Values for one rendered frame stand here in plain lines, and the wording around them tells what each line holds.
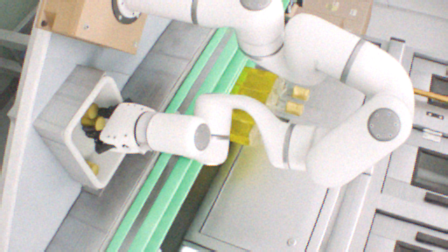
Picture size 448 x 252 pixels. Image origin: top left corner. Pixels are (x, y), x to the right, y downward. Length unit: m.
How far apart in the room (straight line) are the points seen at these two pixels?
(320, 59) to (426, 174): 0.71
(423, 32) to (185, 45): 5.38
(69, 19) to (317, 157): 0.49
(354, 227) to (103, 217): 0.64
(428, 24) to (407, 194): 5.35
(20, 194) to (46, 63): 0.28
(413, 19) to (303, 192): 5.48
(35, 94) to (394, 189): 0.97
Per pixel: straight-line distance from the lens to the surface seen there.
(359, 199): 1.25
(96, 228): 1.07
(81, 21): 0.82
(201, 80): 1.14
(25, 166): 0.96
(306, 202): 1.23
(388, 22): 6.42
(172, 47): 1.21
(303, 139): 0.80
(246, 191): 1.24
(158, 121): 0.84
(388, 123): 0.69
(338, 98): 1.48
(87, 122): 1.00
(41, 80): 0.92
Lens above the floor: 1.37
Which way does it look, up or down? 19 degrees down
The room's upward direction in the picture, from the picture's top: 107 degrees clockwise
